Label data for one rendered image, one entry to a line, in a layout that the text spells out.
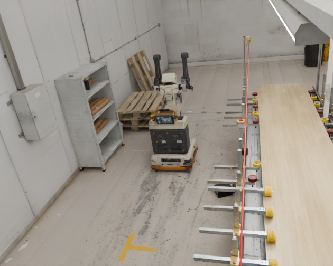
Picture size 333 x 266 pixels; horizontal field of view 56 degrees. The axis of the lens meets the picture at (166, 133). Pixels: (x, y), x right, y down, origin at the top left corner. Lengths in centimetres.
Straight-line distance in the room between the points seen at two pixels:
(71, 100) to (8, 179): 144
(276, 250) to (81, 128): 344
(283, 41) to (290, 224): 833
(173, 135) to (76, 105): 148
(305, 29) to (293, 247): 150
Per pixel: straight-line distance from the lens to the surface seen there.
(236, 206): 222
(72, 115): 485
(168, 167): 469
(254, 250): 268
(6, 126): 404
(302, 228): 249
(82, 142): 500
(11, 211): 419
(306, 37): 132
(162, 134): 453
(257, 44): 1035
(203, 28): 1035
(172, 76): 462
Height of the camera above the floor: 258
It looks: 26 degrees down
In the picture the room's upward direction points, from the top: 8 degrees counter-clockwise
